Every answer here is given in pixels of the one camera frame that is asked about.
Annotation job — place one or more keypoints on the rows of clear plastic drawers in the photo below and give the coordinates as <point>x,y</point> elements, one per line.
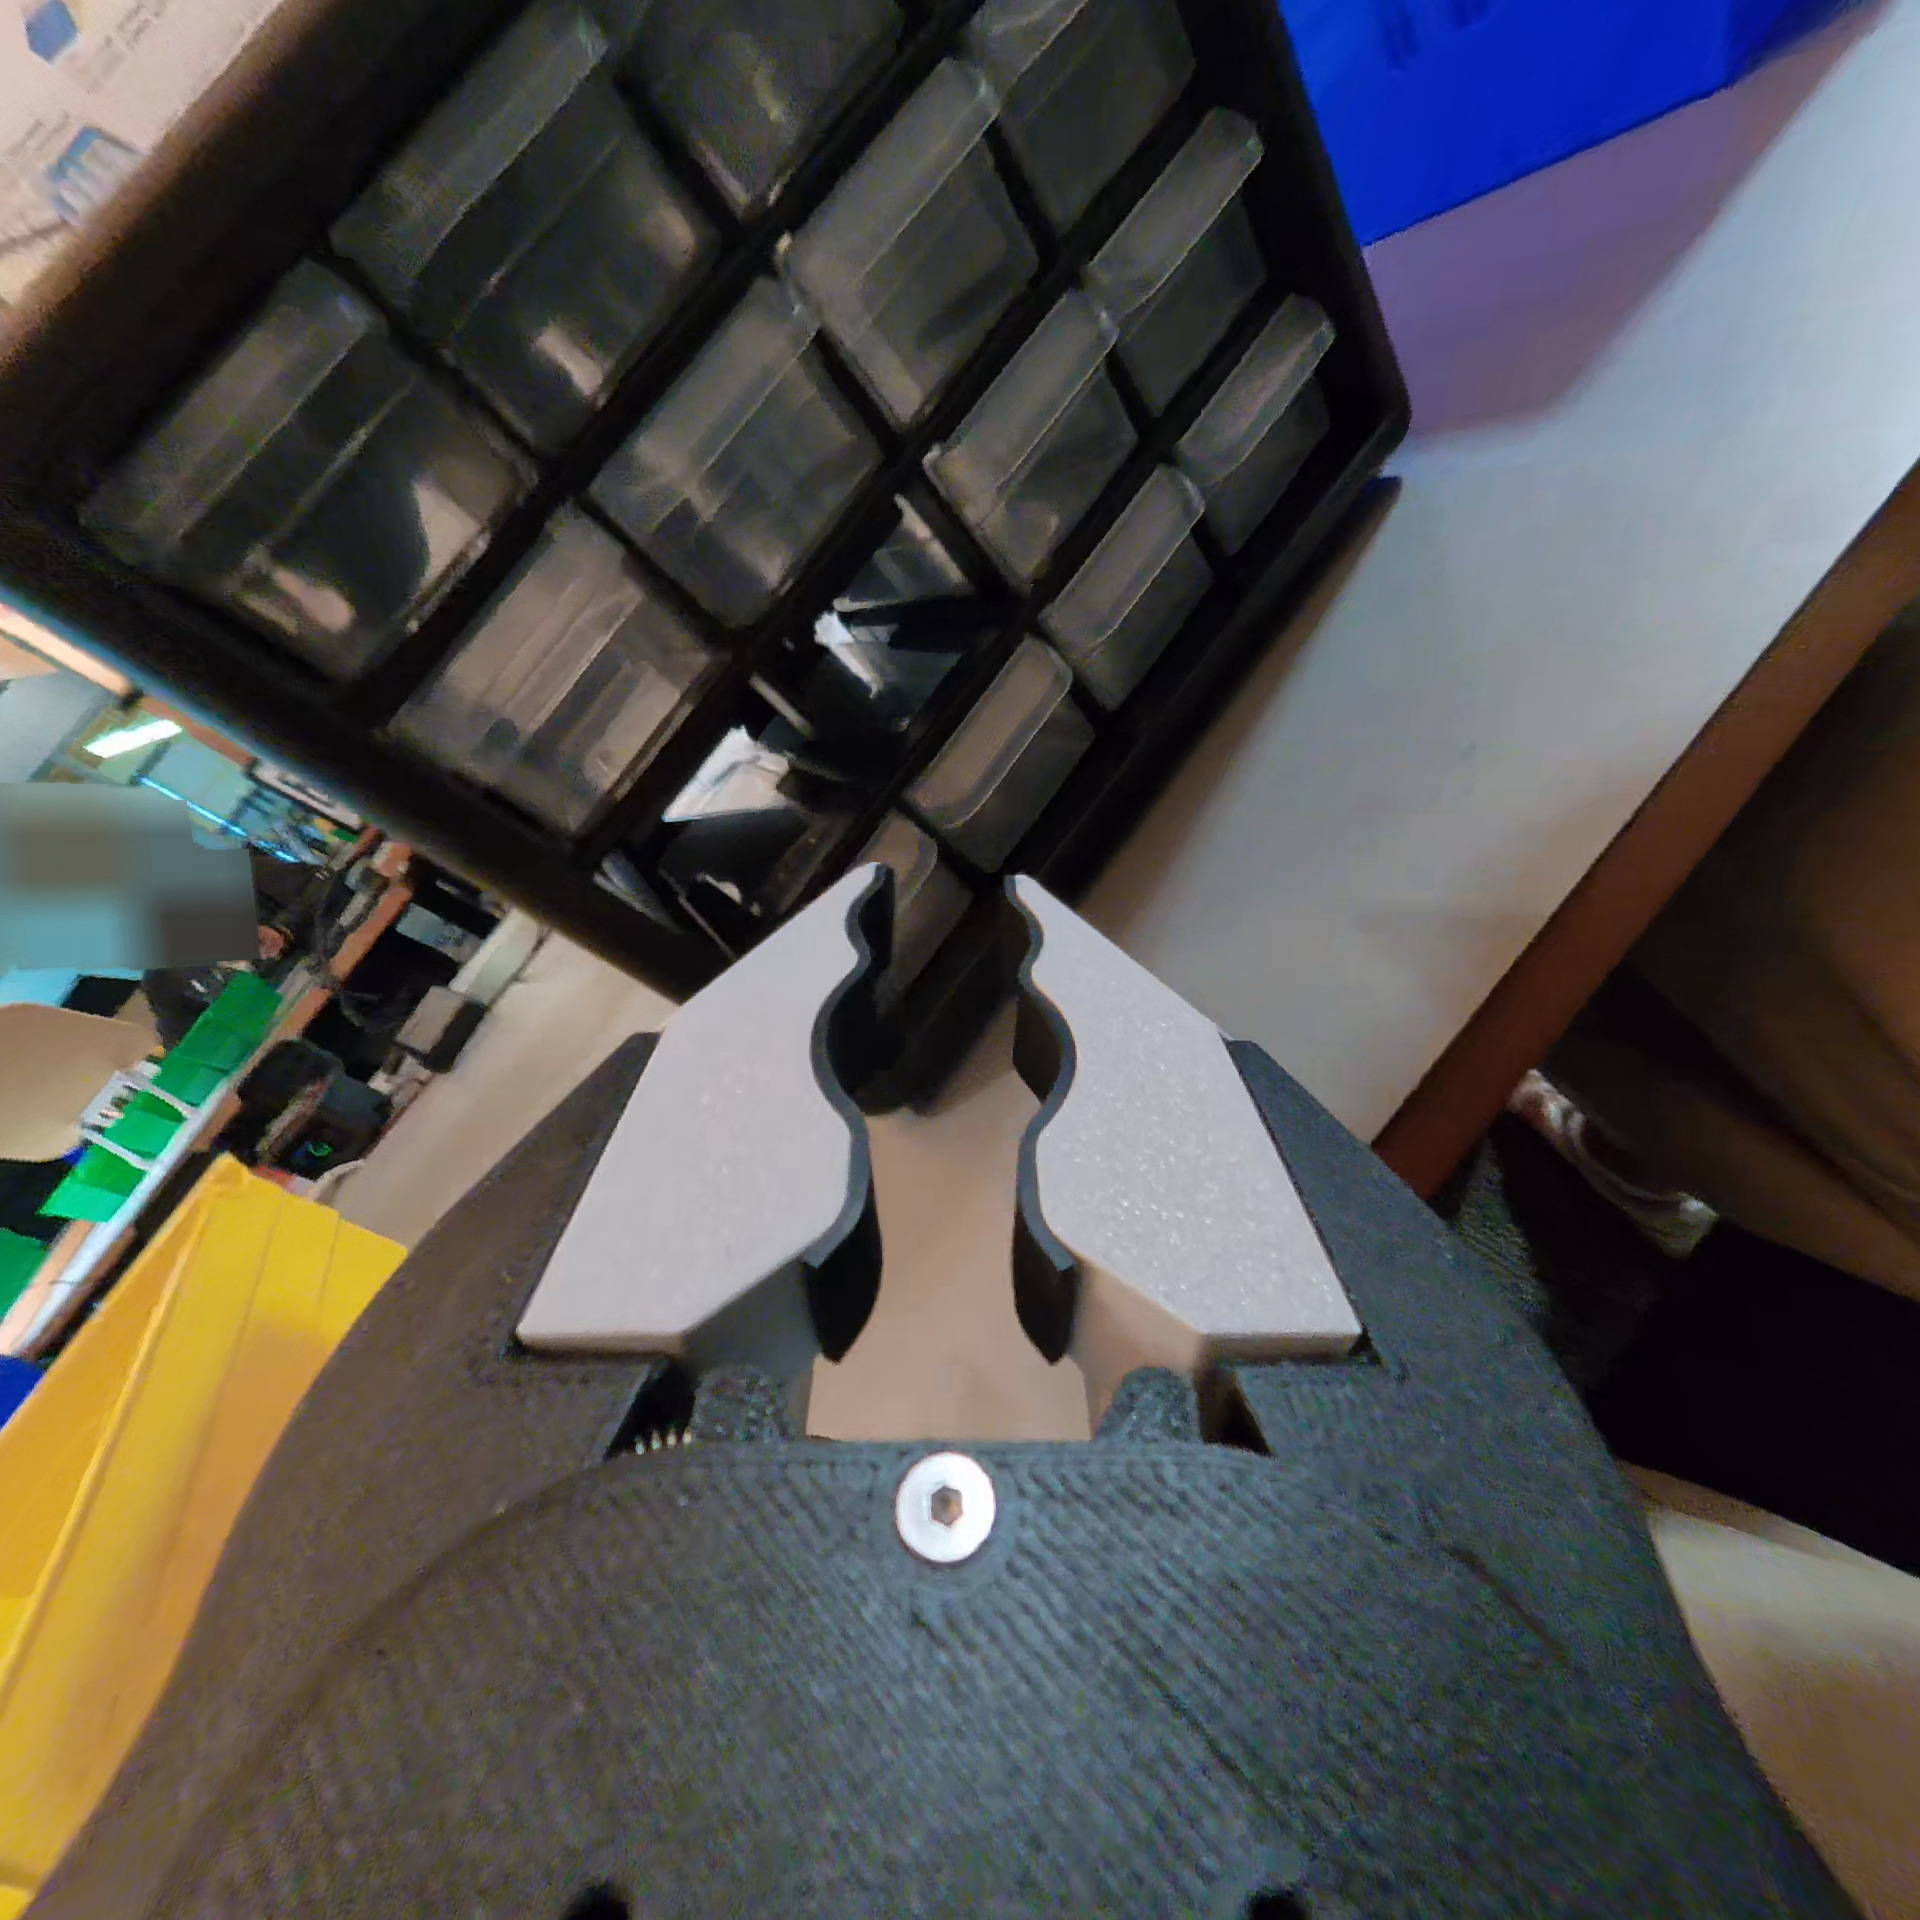
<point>720,452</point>

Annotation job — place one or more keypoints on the black drawer cabinet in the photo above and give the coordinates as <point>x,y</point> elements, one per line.
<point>617,452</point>

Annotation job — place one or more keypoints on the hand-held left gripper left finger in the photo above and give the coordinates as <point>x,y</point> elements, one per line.
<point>720,1183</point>

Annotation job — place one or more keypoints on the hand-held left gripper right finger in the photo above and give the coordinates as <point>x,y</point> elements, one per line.
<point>1184,1199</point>

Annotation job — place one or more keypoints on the yellow plastic bin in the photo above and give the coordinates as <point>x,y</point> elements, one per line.
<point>167,1471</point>

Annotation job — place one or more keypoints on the small clear cabinet drawer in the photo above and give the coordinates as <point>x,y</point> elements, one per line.
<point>919,922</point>

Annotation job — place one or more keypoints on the row of green bins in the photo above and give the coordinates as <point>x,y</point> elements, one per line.
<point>167,1104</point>

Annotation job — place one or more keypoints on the blue plastic bin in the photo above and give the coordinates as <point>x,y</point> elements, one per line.
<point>1501,105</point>

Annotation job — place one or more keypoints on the white desk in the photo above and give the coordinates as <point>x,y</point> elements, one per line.
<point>1501,675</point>

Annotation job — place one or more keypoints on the printed cardboard box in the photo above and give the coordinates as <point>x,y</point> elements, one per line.
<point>106,135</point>

